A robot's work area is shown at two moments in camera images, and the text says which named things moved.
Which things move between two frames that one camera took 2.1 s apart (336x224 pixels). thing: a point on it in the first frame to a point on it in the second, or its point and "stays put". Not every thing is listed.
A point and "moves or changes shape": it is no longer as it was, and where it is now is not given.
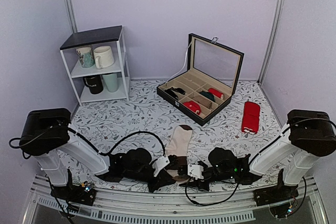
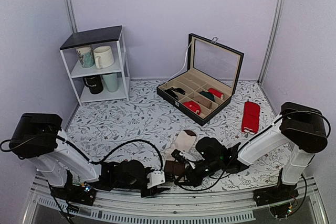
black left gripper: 160,182 to 154,191
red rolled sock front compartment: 193,106 stays put
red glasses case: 251,117 stays put
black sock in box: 170,92 stays put
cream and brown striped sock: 177,151 moves or changes shape
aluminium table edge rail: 113,206 stays put
